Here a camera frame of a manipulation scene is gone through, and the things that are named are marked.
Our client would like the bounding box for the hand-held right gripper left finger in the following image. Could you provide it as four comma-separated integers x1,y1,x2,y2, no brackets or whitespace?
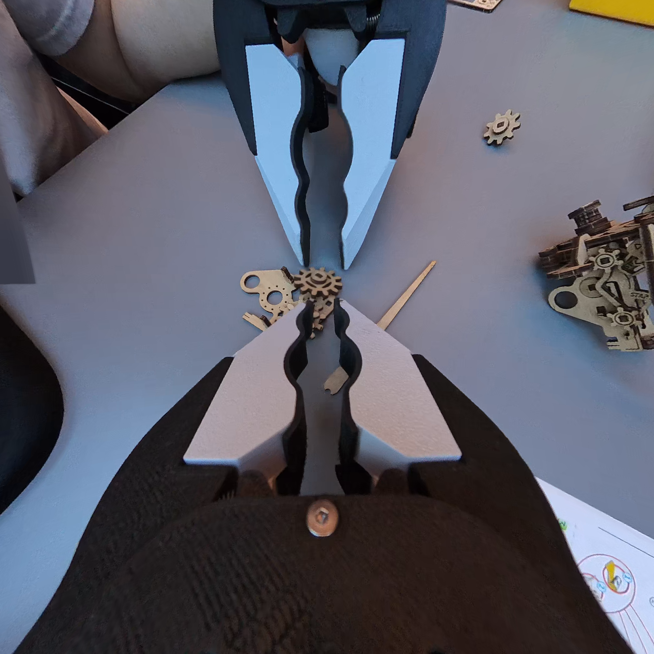
183,301,315,488

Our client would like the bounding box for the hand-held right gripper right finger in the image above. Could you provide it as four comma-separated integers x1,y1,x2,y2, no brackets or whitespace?
333,298,463,485

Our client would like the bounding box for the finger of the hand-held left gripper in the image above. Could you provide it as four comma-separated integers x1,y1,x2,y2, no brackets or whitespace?
338,38,407,270
245,43,312,267

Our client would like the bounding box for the wooden gear plate assembly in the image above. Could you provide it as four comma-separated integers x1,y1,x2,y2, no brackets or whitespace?
240,266,344,339

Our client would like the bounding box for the yellow plastic bin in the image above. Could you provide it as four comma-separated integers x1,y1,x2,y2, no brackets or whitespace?
568,0,654,27

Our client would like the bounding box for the person's left forearm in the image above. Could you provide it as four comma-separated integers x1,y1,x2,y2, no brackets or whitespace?
53,0,221,105

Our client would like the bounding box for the grey desk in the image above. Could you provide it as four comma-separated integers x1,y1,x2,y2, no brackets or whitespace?
0,0,654,654

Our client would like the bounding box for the small wooden gear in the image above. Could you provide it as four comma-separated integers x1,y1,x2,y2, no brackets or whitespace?
483,109,522,147

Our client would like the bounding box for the pointed wooden stick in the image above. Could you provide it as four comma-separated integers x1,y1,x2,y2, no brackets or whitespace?
323,261,437,395

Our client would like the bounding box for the black mesh cushion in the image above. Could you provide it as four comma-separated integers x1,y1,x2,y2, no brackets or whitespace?
0,307,64,514

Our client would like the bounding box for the wooden mechanical model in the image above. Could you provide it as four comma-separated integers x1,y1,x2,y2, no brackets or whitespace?
538,194,654,352

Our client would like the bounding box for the person's grey shirt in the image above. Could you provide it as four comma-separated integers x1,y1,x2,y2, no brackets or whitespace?
0,0,109,197

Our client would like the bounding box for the white instruction booklet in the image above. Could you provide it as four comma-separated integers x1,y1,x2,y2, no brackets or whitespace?
534,478,654,654

